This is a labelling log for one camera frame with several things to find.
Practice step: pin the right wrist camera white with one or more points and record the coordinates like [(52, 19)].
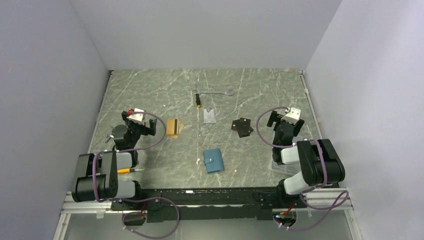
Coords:
[(292, 116)]

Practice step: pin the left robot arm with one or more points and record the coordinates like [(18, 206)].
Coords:
[(96, 174)]

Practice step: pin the clear plastic screw box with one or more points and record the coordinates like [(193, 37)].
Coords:
[(287, 169)]

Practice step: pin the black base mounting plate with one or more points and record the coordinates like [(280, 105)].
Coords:
[(168, 204)]

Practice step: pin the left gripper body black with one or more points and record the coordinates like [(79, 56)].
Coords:
[(136, 130)]

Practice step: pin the aluminium frame rail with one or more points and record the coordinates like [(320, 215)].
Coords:
[(320, 198)]

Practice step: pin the yellow handle screwdriver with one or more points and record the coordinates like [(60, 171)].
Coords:
[(128, 170)]

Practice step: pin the silver credit card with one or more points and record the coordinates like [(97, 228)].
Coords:
[(209, 116)]

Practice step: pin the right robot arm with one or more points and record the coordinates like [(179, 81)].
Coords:
[(318, 160)]

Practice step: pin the black credit card stack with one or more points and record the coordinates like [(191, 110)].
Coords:
[(242, 126)]

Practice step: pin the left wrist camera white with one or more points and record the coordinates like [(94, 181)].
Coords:
[(136, 115)]

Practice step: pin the blue leather card holder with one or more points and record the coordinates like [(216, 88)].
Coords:
[(213, 161)]

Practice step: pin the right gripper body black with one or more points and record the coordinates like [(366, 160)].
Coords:
[(276, 118)]

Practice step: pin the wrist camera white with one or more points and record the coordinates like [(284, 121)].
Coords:
[(292, 116), (136, 115)]

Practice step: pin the silver open-end wrench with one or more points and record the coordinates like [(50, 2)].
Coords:
[(223, 92)]

